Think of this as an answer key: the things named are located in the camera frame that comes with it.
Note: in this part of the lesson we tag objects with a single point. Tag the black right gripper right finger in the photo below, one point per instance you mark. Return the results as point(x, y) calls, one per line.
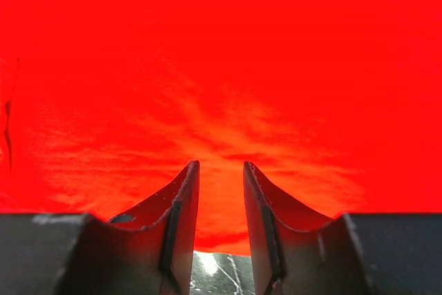
point(295, 249)

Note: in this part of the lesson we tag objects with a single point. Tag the red t-shirt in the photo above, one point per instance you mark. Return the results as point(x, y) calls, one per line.
point(104, 101)

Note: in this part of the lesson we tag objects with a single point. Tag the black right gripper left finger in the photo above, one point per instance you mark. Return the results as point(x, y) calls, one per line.
point(148, 249)

